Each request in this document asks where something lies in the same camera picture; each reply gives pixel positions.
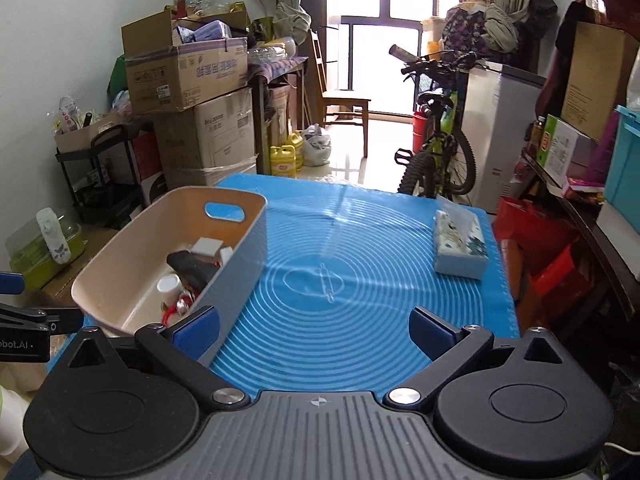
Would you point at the tall brown cardboard box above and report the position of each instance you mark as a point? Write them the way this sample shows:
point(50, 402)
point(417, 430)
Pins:
point(595, 85)

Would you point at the red paper bag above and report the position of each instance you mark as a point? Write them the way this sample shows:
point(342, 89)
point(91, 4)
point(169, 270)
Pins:
point(525, 230)

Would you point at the red white box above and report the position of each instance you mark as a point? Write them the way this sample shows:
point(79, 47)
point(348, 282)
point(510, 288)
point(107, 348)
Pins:
point(147, 155)

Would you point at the red bucket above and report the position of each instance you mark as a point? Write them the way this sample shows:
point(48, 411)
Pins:
point(419, 130)

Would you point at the patterned tissue pack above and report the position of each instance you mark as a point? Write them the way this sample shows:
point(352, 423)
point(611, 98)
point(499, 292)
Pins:
point(460, 255)

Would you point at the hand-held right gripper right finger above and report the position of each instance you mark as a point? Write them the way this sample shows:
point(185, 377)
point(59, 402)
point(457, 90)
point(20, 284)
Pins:
point(430, 330)

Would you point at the clear plastic bottle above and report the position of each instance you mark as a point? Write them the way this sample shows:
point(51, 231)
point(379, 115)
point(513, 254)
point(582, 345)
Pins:
point(265, 53)

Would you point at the white plastic cylinder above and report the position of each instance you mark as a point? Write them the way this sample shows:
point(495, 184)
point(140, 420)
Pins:
point(169, 287)

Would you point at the teal plastic crate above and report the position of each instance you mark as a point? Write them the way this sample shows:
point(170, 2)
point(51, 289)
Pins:
point(622, 170)

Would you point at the yellow detergent jug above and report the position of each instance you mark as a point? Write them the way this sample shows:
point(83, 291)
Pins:
point(282, 162)
point(297, 147)

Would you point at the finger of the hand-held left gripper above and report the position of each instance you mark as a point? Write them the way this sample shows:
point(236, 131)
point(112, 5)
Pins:
point(11, 282)
point(62, 321)

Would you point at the beige plastic basket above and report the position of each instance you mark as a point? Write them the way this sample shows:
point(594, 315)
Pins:
point(150, 220)

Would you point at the dark wooden shelf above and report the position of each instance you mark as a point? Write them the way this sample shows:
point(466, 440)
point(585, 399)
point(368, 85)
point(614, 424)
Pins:
point(590, 230)

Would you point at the black metal rack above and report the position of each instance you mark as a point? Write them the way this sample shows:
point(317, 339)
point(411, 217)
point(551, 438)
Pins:
point(105, 207)

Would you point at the brown printed cardboard box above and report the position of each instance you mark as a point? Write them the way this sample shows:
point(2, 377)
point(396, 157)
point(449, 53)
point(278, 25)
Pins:
point(185, 75)

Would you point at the clear tape roll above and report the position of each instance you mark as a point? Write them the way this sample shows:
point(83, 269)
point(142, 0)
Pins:
point(186, 305)

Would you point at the white chest freezer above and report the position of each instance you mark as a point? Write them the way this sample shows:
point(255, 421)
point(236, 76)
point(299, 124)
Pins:
point(500, 125)

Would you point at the green black bicycle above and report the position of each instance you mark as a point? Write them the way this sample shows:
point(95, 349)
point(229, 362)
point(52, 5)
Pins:
point(415, 175)

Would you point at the wooden chair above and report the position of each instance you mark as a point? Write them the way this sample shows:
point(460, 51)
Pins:
point(345, 97)

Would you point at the open cardboard box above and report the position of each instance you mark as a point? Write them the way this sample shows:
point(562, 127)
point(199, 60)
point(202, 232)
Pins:
point(82, 135)

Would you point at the black object in basket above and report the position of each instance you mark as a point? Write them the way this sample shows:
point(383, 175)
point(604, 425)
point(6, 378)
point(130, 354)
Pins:
point(192, 267)

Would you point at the green lidded container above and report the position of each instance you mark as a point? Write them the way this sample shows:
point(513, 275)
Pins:
point(30, 265)

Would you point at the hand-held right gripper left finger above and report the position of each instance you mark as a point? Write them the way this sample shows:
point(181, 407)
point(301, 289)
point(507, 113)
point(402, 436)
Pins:
point(197, 332)

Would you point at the green white carton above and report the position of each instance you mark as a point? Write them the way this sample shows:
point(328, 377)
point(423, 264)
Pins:
point(565, 150)

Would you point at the white patterned bottle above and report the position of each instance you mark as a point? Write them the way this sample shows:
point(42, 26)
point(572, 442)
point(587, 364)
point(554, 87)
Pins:
point(52, 235)

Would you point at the white charger plug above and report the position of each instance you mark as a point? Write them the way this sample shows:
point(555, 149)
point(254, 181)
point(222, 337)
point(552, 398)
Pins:
point(206, 247)

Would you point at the blue silicone mat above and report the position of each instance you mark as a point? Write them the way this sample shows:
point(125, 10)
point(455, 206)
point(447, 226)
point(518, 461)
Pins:
point(350, 285)

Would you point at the floral cloth bundle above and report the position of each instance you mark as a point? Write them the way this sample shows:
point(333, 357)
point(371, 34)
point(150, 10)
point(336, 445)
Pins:
point(465, 30)

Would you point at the white plastic bag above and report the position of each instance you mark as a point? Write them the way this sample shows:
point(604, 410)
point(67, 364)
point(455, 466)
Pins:
point(316, 150)

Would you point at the grey green curtain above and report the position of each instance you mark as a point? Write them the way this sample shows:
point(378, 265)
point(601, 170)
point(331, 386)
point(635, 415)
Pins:
point(502, 25)
point(292, 15)

